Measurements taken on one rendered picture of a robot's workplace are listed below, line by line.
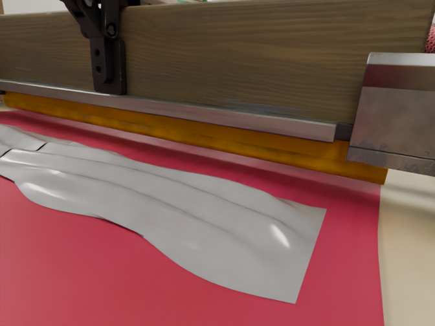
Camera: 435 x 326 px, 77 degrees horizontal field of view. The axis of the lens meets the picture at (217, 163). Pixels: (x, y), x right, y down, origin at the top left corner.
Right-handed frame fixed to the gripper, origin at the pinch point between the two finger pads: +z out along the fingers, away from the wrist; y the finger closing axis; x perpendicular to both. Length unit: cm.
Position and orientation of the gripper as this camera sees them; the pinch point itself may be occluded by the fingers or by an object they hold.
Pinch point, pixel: (126, 68)
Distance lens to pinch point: 25.8
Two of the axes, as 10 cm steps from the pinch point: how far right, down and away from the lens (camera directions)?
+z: -0.6, 9.5, 3.1
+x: 8.8, 2.0, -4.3
